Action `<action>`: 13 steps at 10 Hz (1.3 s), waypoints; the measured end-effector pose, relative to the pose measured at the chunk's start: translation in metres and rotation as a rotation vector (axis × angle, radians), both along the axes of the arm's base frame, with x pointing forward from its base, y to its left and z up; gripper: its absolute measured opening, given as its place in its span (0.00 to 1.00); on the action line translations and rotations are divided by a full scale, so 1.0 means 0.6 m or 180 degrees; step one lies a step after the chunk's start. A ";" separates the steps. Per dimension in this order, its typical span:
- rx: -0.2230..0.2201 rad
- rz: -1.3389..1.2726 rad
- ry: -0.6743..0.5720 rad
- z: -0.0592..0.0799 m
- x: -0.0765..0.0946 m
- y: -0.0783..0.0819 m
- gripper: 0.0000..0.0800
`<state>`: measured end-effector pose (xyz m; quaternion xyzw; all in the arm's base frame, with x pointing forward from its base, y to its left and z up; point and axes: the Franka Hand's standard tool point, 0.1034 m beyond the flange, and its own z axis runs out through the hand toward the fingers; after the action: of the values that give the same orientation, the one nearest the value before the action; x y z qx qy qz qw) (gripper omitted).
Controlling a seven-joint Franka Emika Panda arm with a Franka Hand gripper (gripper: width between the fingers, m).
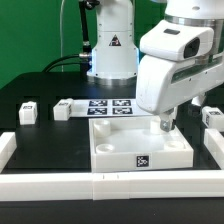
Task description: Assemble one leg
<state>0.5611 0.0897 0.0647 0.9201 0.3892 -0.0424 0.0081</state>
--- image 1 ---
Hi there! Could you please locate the white thin cable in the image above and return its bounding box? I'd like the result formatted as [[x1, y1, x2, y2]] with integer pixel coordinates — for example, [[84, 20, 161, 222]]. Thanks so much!
[[59, 0, 67, 73]]

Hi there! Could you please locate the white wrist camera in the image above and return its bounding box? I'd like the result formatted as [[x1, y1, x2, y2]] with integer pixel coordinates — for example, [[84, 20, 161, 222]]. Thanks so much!
[[140, 20, 214, 61]]

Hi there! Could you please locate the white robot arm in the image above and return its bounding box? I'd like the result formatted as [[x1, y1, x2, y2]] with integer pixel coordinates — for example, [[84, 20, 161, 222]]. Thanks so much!
[[79, 0, 224, 131]]

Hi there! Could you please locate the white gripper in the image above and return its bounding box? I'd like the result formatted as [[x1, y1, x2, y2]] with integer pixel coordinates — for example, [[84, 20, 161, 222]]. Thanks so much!
[[136, 55, 224, 132]]

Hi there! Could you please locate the white sheet with tags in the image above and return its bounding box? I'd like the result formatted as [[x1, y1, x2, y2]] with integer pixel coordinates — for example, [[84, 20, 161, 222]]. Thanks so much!
[[71, 99, 148, 117]]

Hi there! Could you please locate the white obstacle fence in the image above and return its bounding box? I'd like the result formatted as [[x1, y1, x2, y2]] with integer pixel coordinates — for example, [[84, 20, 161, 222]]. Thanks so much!
[[0, 132, 224, 201]]

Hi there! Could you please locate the white square tabletop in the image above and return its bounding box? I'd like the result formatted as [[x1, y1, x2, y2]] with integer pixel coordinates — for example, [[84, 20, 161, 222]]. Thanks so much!
[[89, 116, 194, 173]]

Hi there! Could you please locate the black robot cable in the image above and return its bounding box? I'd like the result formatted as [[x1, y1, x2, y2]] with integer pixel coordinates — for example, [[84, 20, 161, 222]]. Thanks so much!
[[41, 54, 92, 74]]

